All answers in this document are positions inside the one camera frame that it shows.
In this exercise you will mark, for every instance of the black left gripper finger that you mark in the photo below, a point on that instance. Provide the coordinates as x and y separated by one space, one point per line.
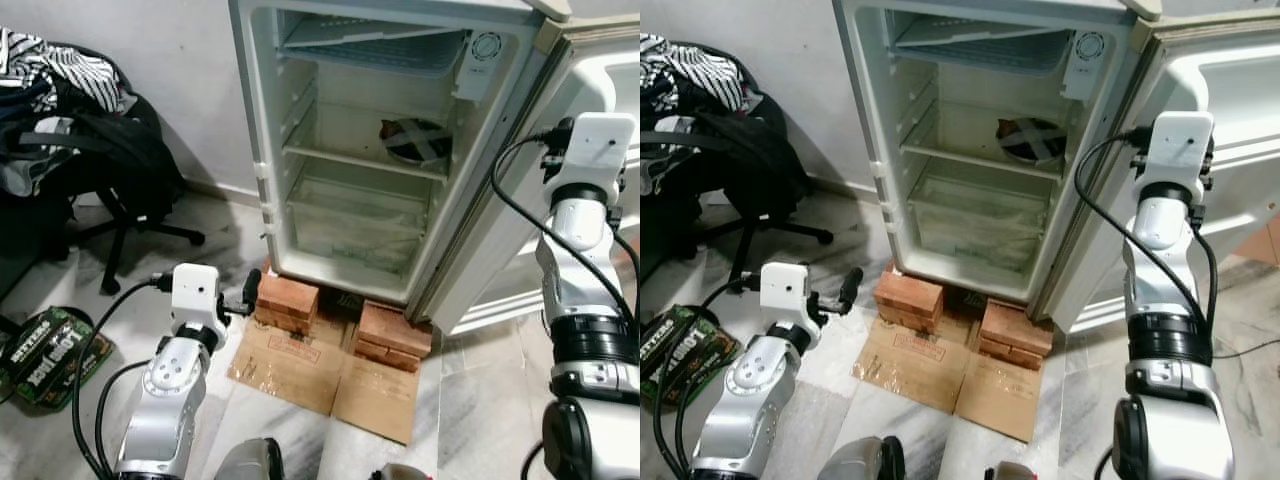
253 290
851 288

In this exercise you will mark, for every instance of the purple snack packet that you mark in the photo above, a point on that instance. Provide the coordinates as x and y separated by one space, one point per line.
1015 148
400 148

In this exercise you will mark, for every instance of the round steel bowl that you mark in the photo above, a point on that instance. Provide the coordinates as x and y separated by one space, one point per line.
415 161
1032 161

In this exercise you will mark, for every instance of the white tape cross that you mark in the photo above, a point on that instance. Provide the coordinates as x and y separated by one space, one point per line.
1035 140
418 140

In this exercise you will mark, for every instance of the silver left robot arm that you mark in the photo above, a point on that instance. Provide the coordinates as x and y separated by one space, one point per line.
165 395
750 395

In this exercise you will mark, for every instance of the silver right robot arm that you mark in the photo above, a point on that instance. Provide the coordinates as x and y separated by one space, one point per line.
580 230
1160 230

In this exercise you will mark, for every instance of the glass fridge shelf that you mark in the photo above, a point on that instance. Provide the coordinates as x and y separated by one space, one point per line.
970 160
350 160

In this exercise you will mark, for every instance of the white fridge cabinet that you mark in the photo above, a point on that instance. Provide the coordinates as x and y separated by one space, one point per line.
860 100
252 100

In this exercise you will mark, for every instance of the white fridge thermostat box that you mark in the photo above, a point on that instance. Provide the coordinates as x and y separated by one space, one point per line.
478 65
1087 62

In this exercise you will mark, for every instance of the cardboard sheet with red print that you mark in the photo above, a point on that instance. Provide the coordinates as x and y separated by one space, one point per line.
915 365
290 365

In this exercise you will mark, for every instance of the black office chair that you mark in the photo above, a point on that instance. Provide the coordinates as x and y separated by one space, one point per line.
745 235
120 240

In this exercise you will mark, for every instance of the clear crisper drawer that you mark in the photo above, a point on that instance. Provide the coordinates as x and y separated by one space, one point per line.
355 225
975 225

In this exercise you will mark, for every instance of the green black Long Jack box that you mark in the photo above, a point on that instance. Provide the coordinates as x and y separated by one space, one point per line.
690 350
55 360

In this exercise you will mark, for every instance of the grey robot left leg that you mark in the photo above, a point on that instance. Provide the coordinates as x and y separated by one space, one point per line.
860 462
250 462

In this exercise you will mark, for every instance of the grey robot leg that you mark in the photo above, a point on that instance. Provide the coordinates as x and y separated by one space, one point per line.
400 472
860 462
1012 472
250 462

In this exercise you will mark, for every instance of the black backpack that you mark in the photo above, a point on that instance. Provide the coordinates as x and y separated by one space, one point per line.
740 160
110 160

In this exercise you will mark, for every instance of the grey garment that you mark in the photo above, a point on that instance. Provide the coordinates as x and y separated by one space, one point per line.
20 175
655 172

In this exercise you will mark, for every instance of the grey robot right leg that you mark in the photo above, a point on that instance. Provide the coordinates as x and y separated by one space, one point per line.
1012 472
400 472

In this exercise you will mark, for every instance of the black white striped cloth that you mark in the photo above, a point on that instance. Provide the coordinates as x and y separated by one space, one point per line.
70 70
690 75

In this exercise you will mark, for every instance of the freezer compartment flap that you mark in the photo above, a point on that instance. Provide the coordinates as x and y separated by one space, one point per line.
990 45

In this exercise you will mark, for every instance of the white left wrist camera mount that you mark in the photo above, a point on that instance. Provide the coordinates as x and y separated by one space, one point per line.
195 293
785 293

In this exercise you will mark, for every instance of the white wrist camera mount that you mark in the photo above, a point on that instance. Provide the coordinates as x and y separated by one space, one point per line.
195 293
785 293
605 145
1180 145

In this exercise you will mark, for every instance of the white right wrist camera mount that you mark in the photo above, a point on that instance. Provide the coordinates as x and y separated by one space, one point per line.
1180 145
605 145

